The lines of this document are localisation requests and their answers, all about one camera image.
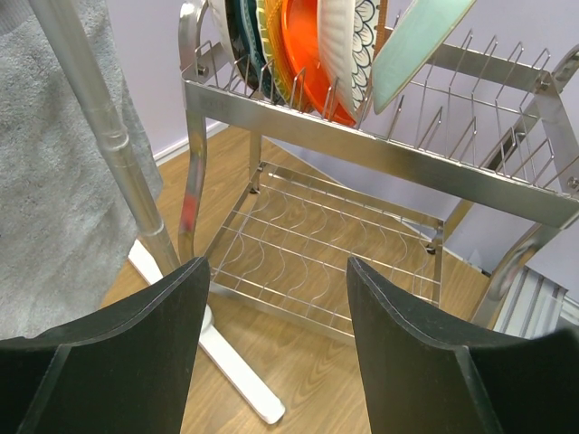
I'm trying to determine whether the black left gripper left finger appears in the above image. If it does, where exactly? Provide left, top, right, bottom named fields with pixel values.
left=1, top=257, right=210, bottom=433

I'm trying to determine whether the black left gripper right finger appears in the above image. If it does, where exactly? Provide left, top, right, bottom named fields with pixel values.
left=346, top=257, right=578, bottom=433

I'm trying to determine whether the light blue divided tray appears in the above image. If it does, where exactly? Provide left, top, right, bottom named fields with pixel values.
left=371, top=0, right=474, bottom=114

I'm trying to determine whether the brown rim floral plate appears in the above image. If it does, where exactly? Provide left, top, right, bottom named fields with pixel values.
left=316, top=0, right=389, bottom=119

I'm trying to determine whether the large floral ceramic plate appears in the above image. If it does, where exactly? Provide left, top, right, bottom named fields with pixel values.
left=209, top=0, right=255, bottom=90

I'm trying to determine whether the orange plastic plate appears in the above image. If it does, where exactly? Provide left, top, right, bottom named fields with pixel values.
left=281, top=1, right=356, bottom=127

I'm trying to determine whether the teal scalloped plate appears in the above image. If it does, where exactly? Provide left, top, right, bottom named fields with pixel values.
left=235, top=0, right=278, bottom=99

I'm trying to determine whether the woven bamboo plate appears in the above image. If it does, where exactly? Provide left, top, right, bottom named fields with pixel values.
left=256, top=0, right=295, bottom=104

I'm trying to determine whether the metal dish rack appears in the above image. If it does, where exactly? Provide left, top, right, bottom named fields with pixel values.
left=182, top=1, right=578, bottom=341

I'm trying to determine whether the grey panda towel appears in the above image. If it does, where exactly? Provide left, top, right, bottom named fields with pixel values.
left=1, top=1, right=138, bottom=339

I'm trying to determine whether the white clothes rack frame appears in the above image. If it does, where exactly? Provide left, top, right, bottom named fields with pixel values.
left=29, top=1, right=285, bottom=425

